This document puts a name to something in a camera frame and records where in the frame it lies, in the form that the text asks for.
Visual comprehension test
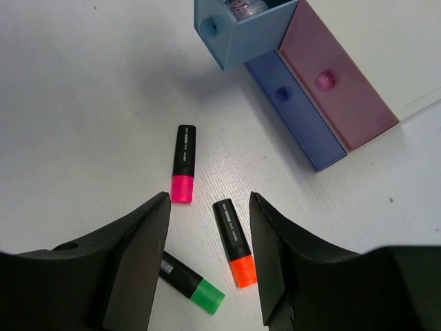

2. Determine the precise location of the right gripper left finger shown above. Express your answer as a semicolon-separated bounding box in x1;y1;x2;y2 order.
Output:
1;192;171;330

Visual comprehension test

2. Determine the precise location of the pink cap highlighter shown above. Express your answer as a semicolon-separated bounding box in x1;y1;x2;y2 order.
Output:
171;124;196;203

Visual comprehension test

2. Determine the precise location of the white drawer cabinet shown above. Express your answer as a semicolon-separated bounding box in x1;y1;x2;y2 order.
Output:
309;0;440;122

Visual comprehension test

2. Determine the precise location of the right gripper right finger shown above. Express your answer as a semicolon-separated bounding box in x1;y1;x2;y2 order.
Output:
249;193;440;330

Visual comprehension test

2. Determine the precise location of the purple-blue wide drawer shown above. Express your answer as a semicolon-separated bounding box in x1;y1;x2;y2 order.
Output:
245;50;347;172

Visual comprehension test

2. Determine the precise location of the green cap highlighter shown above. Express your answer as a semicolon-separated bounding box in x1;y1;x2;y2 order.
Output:
159;251;225;315

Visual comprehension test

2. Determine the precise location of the light blue small drawer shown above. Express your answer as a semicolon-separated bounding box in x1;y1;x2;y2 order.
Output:
194;0;298;70

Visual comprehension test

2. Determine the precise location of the pink drawer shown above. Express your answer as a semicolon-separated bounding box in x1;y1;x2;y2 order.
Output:
279;1;398;151

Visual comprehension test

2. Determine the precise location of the orange cap highlighter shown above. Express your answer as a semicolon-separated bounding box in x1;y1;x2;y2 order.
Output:
212;199;257;288

